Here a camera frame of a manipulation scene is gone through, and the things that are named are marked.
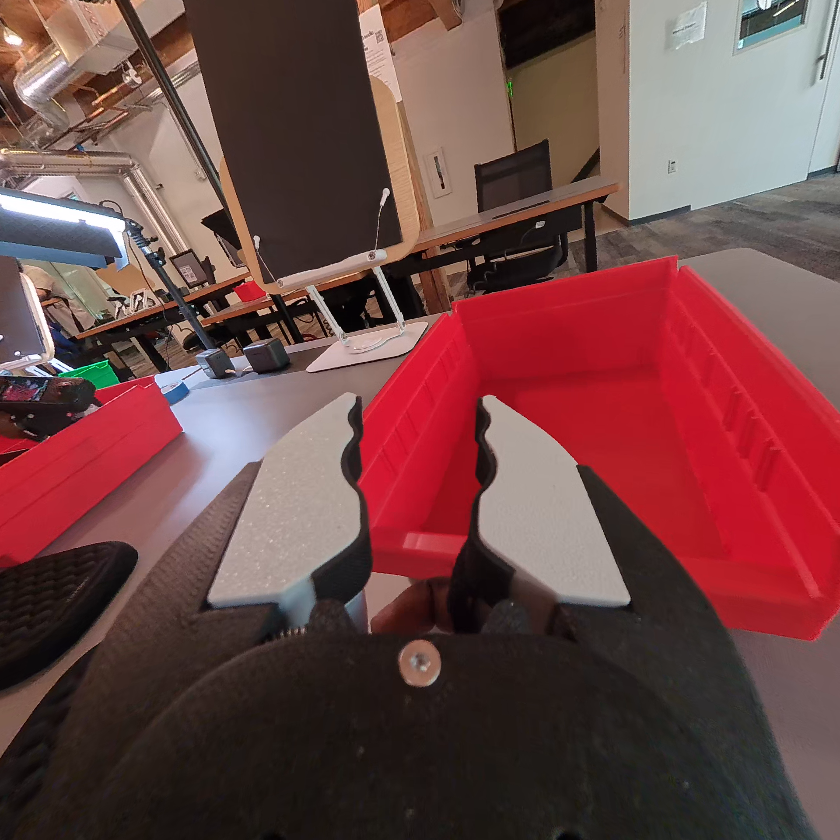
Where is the glass door window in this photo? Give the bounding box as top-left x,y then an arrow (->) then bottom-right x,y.
734,0 -> 809,53

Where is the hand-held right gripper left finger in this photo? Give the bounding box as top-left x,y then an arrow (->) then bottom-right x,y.
207,392 -> 374,626

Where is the wooden post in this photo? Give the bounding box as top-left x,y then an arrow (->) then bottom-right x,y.
392,98 -> 455,317

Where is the black panel on stand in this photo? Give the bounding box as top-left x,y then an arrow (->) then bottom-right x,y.
0,256 -> 53,368

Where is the black panel with wooden frame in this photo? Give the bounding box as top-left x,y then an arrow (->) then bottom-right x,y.
184,0 -> 421,296

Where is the black quilted seat cushion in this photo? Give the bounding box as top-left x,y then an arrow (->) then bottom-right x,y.
0,541 -> 139,691

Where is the paper wall notice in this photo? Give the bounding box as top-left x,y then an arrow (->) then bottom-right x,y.
671,2 -> 710,51

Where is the small monitor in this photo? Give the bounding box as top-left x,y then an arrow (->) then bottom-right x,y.
169,249 -> 215,287

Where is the wooden-edged desk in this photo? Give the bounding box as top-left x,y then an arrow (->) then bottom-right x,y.
413,176 -> 621,277
75,271 -> 253,375

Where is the person's right hand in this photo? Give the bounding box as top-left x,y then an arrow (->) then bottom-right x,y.
371,581 -> 454,635

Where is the black office chair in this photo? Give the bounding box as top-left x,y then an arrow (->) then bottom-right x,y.
467,139 -> 572,296

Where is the paper poster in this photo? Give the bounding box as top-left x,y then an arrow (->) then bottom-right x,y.
357,5 -> 403,105

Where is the metal door handle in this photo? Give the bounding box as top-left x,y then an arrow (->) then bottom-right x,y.
815,0 -> 833,84

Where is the green plastic bin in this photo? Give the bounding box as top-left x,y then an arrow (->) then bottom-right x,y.
58,360 -> 120,388

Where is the insulated ceiling pipe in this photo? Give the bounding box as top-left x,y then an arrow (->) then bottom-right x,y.
0,147 -> 165,227

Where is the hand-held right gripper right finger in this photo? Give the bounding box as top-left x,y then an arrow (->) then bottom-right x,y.
449,395 -> 631,632

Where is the rectangular metal air duct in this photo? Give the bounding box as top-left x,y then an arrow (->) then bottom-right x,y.
41,0 -> 191,74

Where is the black light stand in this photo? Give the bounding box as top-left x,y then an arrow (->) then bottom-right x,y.
123,218 -> 219,352

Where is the white wall cabinet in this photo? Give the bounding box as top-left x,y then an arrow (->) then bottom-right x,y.
425,147 -> 455,196

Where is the studio light panel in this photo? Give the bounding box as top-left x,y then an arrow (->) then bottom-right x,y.
0,185 -> 130,270

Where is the red plastic bin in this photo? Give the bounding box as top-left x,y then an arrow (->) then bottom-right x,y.
0,377 -> 183,568
360,256 -> 840,641

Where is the black metal pole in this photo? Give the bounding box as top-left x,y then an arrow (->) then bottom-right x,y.
117,0 -> 306,345

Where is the round silver air duct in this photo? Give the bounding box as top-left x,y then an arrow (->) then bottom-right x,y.
13,47 -> 74,132

